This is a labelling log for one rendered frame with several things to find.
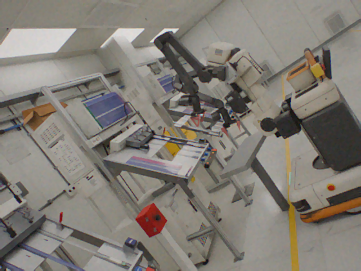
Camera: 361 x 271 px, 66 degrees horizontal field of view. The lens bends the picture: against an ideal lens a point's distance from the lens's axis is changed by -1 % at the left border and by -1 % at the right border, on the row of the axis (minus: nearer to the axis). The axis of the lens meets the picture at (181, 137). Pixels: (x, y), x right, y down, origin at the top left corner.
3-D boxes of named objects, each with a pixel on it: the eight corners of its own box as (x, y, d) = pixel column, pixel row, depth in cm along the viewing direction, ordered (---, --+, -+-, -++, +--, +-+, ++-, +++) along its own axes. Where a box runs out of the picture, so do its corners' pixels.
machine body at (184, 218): (225, 215, 286) (189, 166, 279) (210, 265, 224) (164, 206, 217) (178, 235, 315) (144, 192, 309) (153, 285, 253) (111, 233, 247)
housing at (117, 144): (143, 138, 282) (143, 124, 277) (118, 158, 239) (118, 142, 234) (135, 137, 285) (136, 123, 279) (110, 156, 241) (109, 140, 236)
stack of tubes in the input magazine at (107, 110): (131, 112, 274) (115, 90, 271) (103, 128, 229) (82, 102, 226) (123, 119, 280) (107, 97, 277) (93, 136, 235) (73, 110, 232)
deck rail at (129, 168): (187, 184, 206) (188, 177, 204) (187, 186, 204) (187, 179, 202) (103, 164, 225) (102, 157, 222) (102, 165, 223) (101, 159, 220)
